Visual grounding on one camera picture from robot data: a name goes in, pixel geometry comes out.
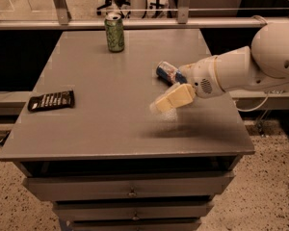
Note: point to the green soda can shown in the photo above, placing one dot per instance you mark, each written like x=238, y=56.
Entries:
x=114, y=32

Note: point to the silver blue Red Bull can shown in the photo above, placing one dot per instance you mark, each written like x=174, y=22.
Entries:
x=170, y=73

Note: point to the grey drawer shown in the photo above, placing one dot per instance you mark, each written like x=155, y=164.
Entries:
x=128, y=187
x=134, y=210
x=181, y=224

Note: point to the bottom grey drawer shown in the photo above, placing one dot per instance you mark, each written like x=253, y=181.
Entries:
x=181, y=224

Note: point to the grey metal railing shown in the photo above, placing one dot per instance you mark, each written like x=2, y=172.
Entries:
x=89, y=15

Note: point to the middle grey drawer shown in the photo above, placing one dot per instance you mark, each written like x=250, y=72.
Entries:
x=134, y=210

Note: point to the top grey drawer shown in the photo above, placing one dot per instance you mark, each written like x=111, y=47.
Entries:
x=128, y=187

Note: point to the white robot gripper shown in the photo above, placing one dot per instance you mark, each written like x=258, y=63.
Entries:
x=200, y=76

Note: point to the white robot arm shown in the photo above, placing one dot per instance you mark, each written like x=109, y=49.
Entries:
x=263, y=66

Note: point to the grey drawer cabinet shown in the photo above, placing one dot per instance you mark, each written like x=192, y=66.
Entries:
x=111, y=130

